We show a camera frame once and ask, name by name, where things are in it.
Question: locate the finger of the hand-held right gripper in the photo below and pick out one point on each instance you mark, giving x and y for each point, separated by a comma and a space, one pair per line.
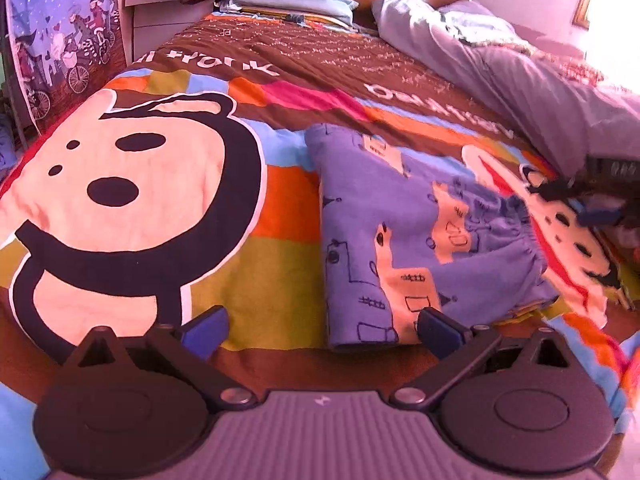
597, 214

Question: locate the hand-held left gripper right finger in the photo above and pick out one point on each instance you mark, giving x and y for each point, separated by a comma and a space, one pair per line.
440, 332

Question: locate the grey duvet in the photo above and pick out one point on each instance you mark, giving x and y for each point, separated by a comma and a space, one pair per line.
525, 90

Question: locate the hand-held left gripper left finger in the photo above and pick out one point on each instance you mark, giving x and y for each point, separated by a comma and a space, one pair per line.
206, 331

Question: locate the purple printed pants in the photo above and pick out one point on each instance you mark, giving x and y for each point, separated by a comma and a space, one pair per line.
420, 240

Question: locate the pale wooden nightstand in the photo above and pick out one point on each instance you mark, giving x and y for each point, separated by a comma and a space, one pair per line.
155, 25

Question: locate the light blue pillow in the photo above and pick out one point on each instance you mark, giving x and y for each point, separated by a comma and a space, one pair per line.
295, 2

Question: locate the brown printed blanket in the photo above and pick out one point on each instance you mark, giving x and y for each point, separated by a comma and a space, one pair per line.
125, 200

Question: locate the patterned pale cloth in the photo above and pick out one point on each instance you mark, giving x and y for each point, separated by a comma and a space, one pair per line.
480, 30

